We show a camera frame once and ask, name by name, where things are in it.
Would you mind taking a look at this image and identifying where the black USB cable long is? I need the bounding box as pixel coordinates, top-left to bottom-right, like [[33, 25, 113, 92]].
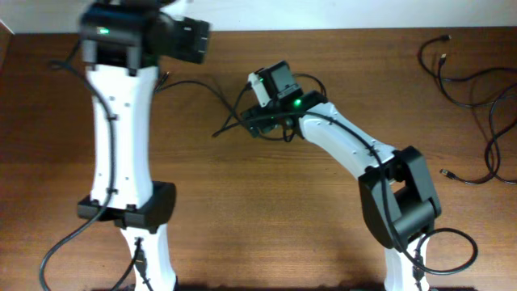
[[153, 72, 242, 129]]

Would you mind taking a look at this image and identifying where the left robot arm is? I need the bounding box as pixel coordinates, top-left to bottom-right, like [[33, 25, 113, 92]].
[[78, 1, 209, 290]]

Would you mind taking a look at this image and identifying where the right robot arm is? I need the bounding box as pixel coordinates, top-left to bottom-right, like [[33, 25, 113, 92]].
[[242, 61, 441, 290]]

